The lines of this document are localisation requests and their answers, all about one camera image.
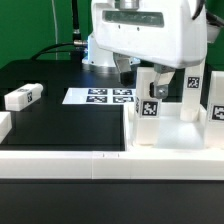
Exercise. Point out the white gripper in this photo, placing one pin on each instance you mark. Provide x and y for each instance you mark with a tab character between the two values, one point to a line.
166	32

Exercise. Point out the white desk top tray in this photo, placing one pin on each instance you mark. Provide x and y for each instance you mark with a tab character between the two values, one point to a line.
175	134

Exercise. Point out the printed fiducial marker sheet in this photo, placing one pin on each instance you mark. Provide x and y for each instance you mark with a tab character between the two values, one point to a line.
99	96

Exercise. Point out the white left obstacle block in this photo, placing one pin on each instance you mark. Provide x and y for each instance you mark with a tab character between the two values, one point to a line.
5	125

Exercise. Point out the white front obstacle bar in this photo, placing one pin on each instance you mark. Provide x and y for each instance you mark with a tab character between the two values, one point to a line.
152	164

